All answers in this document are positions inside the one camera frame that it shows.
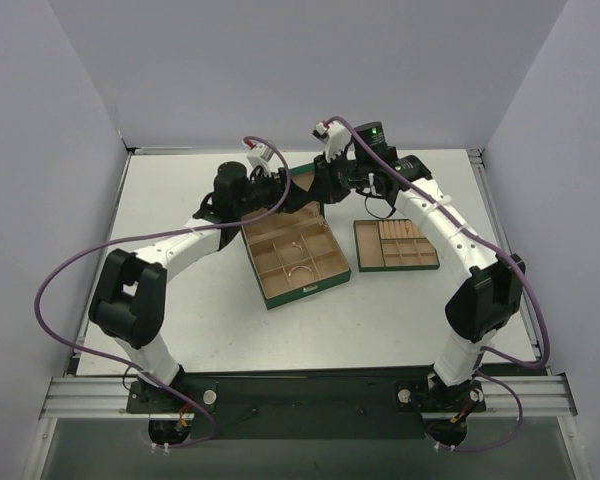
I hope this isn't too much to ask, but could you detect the green jewelry box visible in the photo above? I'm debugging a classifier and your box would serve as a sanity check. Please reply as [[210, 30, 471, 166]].
[[239, 161, 352, 312]]

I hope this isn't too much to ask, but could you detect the silver pearl bangle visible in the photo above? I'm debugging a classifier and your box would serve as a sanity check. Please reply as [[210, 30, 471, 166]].
[[287, 265, 315, 285], [279, 241, 304, 263]]

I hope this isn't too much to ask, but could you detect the green tray with compartments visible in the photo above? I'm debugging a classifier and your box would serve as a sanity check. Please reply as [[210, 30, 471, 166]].
[[353, 220, 440, 272]]

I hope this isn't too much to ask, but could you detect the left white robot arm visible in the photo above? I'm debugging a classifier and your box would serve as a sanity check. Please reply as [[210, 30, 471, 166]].
[[88, 161, 320, 412]]

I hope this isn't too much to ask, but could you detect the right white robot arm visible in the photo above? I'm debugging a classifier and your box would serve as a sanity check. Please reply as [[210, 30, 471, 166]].
[[313, 121, 524, 387]]

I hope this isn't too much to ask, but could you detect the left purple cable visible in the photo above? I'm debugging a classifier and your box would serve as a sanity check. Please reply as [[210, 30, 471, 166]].
[[33, 134, 294, 449]]

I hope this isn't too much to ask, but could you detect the purple cable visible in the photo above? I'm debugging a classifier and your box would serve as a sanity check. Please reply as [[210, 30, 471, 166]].
[[324, 115, 554, 454], [33, 134, 294, 449]]

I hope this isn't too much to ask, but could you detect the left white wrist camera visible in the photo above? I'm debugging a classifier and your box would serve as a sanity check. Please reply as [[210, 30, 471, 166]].
[[245, 139, 273, 176]]

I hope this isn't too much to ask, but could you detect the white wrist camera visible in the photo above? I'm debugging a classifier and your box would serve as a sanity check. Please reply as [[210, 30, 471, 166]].
[[245, 139, 273, 176], [312, 121, 352, 163]]

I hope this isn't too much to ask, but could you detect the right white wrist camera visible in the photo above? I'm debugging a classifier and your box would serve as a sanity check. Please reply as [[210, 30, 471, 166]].
[[312, 121, 352, 163]]

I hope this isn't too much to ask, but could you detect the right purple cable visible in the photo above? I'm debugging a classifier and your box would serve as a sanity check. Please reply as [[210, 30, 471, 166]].
[[324, 115, 554, 454]]

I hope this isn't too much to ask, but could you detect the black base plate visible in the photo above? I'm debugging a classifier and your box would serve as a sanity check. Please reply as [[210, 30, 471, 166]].
[[126, 367, 486, 444]]

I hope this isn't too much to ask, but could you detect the aluminium frame rail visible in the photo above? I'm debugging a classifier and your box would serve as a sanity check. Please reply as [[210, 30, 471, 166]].
[[39, 148, 579, 421]]

